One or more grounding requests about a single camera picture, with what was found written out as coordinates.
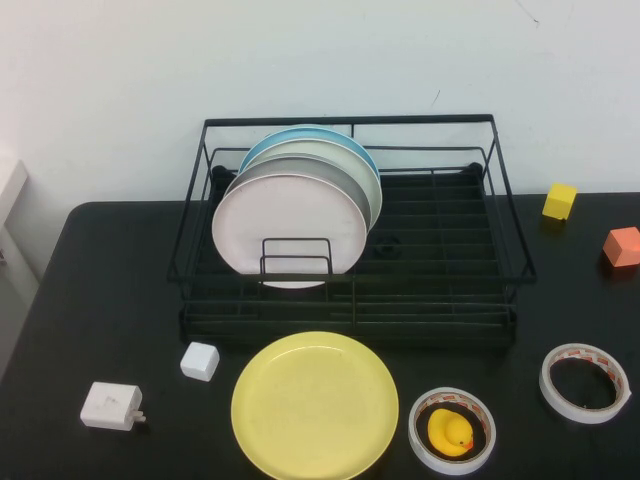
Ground white power adapter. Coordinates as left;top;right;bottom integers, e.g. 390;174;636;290
79;381;147;432

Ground grey plate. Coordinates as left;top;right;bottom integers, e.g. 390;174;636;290
224;154;375;234

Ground orange cube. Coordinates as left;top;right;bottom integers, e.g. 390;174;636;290
601;226;640;270

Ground white cube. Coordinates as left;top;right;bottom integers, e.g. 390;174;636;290
179;341;221;385

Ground black wire dish rack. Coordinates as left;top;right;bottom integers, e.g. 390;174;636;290
166;113;539;349

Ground pink plate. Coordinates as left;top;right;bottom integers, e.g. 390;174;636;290
211;173;369;291

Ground yellow plate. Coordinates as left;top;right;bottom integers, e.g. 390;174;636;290
230;330;400;480

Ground white double-sided tape roll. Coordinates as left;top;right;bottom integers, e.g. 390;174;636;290
407;386;497;476
538;342;632;425

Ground yellow cube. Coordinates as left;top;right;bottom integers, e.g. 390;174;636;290
542;182;579;221

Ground pale green plate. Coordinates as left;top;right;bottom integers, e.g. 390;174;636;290
238;138;384;229

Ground blue plate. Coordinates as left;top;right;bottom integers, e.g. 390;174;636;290
238;124;381;174

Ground yellow rubber duck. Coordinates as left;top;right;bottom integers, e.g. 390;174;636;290
426;408;475;457

